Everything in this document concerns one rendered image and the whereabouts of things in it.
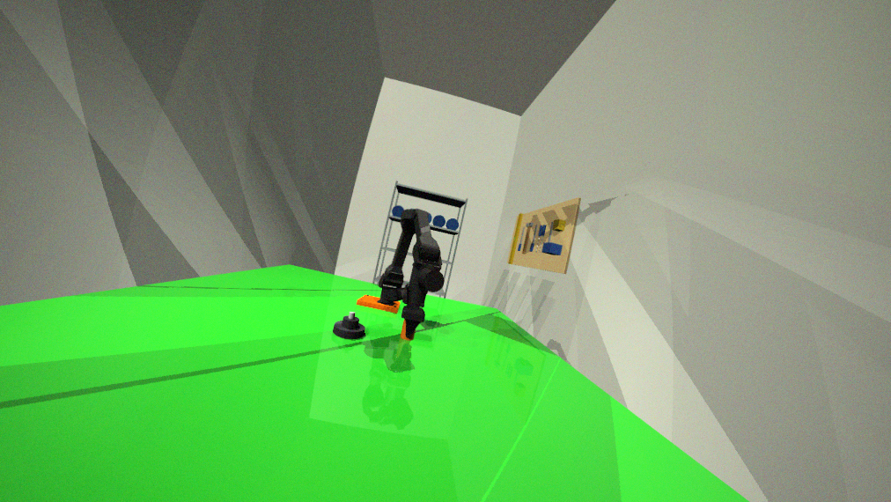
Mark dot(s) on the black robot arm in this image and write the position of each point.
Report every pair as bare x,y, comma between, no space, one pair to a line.
426,254

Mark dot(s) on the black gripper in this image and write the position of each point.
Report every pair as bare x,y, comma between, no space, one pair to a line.
413,312

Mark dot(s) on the orange-brown knob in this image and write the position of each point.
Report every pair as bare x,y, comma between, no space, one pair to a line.
403,333

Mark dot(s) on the dark grey round pedestal with shaft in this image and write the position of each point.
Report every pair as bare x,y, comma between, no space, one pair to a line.
349,327

